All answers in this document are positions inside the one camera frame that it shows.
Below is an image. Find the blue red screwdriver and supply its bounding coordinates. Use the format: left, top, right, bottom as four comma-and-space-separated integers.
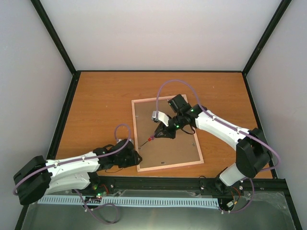
139, 137, 155, 149

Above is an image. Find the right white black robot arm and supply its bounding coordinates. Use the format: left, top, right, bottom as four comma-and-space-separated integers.
152, 94, 272, 194

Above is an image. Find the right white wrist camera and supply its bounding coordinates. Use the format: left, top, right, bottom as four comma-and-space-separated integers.
152, 111, 170, 127

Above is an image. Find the light blue cable duct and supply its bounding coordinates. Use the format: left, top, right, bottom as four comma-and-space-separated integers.
37, 195, 219, 209

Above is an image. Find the pink photo frame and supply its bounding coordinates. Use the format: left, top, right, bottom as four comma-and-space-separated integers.
131, 96, 204, 173

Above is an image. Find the grey metal front plate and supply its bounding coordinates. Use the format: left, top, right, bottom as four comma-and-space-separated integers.
22, 190, 300, 230

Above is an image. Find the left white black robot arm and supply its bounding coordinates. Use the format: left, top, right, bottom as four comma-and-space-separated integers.
13, 139, 142, 206

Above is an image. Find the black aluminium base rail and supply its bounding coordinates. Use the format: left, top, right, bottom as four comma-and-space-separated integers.
79, 176, 290, 198

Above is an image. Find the black cage frame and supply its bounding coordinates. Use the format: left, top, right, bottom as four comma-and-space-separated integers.
15, 0, 292, 230

